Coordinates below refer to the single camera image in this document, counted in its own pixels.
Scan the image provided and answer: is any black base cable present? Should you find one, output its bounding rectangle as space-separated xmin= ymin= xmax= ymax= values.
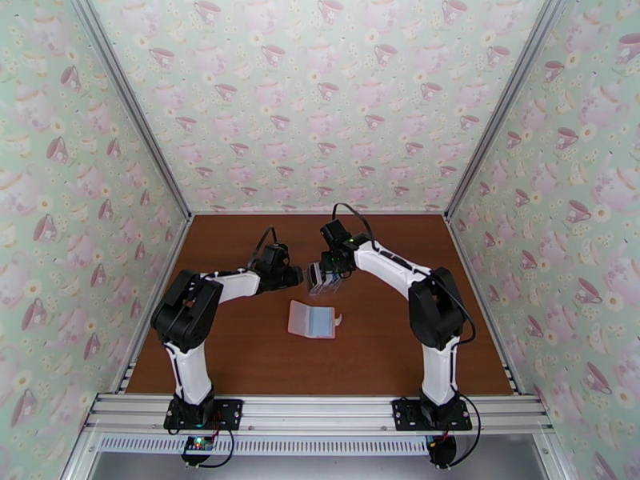
xmin=452 ymin=398 xmax=482 ymax=467
xmin=167 ymin=427 xmax=238 ymax=470

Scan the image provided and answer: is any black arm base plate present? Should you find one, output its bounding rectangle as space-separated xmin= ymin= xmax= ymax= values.
xmin=163 ymin=398 xmax=245 ymax=430
xmin=391 ymin=398 xmax=474 ymax=432

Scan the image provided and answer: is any aluminium side rail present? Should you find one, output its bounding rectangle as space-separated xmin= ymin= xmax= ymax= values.
xmin=446 ymin=215 xmax=522 ymax=394
xmin=115 ymin=215 xmax=194 ymax=394

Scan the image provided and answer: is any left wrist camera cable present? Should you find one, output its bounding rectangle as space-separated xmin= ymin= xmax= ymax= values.
xmin=251 ymin=226 xmax=279 ymax=270

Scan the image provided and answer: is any clear acrylic card stand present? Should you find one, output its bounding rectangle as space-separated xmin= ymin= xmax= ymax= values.
xmin=307 ymin=261 xmax=345 ymax=298

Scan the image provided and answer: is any controller board with green light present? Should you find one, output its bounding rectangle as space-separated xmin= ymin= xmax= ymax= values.
xmin=182 ymin=435 xmax=217 ymax=456

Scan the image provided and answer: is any aluminium front rail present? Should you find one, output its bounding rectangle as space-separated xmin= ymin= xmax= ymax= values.
xmin=82 ymin=393 xmax=556 ymax=434

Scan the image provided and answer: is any pink card holder wallet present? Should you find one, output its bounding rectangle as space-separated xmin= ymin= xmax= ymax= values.
xmin=288 ymin=299 xmax=345 ymax=341

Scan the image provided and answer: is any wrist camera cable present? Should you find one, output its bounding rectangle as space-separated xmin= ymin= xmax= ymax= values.
xmin=331 ymin=202 xmax=377 ymax=245
xmin=251 ymin=226 xmax=279 ymax=270

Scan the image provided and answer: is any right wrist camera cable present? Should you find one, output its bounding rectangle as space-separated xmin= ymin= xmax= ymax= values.
xmin=331 ymin=202 xmax=377 ymax=245

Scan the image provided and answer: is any black controller module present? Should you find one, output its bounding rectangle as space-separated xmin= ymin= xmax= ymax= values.
xmin=425 ymin=434 xmax=458 ymax=469

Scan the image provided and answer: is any perforated cable tray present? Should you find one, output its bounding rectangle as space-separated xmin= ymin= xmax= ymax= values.
xmin=97 ymin=433 xmax=432 ymax=457

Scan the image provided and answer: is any aluminium frame post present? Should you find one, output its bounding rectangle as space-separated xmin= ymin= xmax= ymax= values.
xmin=67 ymin=0 xmax=194 ymax=220
xmin=445 ymin=0 xmax=571 ymax=220

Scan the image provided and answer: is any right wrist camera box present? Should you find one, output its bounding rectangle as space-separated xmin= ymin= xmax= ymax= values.
xmin=319 ymin=219 xmax=352 ymax=248

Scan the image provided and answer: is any aluminium back rail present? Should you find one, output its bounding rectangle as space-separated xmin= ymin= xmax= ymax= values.
xmin=192 ymin=210 xmax=447 ymax=217

